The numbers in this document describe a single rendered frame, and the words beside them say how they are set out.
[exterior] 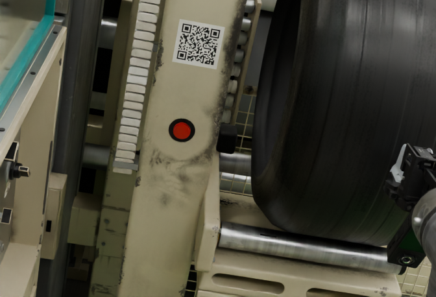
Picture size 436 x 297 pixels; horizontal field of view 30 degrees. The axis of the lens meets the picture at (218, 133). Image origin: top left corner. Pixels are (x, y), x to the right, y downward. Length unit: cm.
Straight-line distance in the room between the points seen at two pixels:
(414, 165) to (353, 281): 44
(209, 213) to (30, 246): 30
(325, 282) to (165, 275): 31
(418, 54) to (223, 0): 32
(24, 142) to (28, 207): 11
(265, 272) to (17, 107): 66
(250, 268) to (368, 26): 48
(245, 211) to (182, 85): 44
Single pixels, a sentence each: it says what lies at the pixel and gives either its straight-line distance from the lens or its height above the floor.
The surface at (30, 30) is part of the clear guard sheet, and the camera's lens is 104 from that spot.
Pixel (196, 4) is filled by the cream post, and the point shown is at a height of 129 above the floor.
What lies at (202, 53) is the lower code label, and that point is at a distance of 135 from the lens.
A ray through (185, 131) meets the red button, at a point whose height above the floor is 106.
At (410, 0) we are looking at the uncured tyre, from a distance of 126.
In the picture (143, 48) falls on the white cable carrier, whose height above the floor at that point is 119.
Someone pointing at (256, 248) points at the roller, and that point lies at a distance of 144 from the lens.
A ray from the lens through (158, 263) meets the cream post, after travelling 155.
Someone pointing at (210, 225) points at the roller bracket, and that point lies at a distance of 137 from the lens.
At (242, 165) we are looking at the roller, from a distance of 167.
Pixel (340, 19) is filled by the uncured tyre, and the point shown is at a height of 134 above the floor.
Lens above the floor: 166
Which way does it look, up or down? 25 degrees down
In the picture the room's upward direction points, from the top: 12 degrees clockwise
